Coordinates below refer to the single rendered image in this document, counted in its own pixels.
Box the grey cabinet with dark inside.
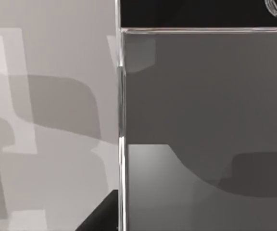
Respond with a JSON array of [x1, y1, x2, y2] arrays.
[[115, 0, 277, 231]]

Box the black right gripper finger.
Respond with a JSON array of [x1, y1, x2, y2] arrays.
[[75, 189, 119, 231]]

